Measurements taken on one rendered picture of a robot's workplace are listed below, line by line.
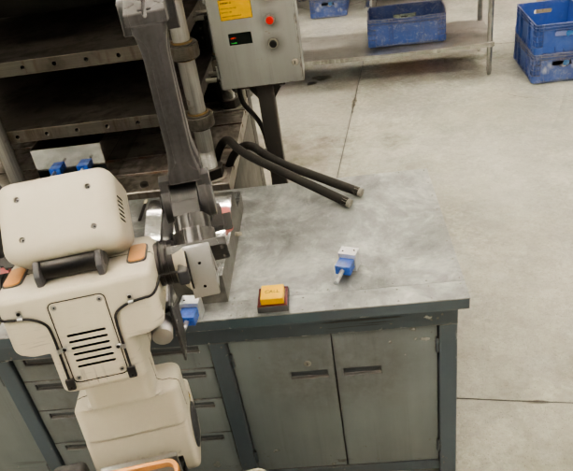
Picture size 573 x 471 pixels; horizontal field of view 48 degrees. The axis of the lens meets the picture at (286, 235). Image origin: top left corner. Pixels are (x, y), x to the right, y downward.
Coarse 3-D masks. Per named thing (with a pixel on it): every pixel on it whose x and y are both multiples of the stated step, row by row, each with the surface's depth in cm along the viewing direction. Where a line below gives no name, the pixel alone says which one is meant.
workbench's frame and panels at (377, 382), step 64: (256, 320) 166; (320, 320) 165; (384, 320) 171; (448, 320) 170; (0, 384) 190; (192, 384) 188; (256, 384) 187; (320, 384) 187; (384, 384) 186; (448, 384) 183; (0, 448) 207; (64, 448) 206; (256, 448) 203; (320, 448) 202; (384, 448) 201; (448, 448) 199
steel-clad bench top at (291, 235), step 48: (288, 192) 217; (384, 192) 208; (432, 192) 204; (240, 240) 196; (288, 240) 192; (336, 240) 189; (384, 240) 185; (432, 240) 182; (240, 288) 176; (336, 288) 170; (384, 288) 167; (432, 288) 164; (0, 336) 172
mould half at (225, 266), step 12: (228, 192) 195; (240, 192) 209; (156, 204) 194; (228, 204) 190; (240, 204) 207; (156, 216) 191; (240, 216) 205; (156, 228) 189; (156, 240) 186; (228, 240) 181; (228, 264) 177; (228, 276) 175; (180, 288) 169; (228, 288) 173; (204, 300) 171; (216, 300) 171
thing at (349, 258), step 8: (344, 248) 175; (352, 248) 175; (344, 256) 174; (352, 256) 172; (336, 264) 172; (344, 264) 171; (352, 264) 172; (336, 272) 173; (344, 272) 171; (336, 280) 167
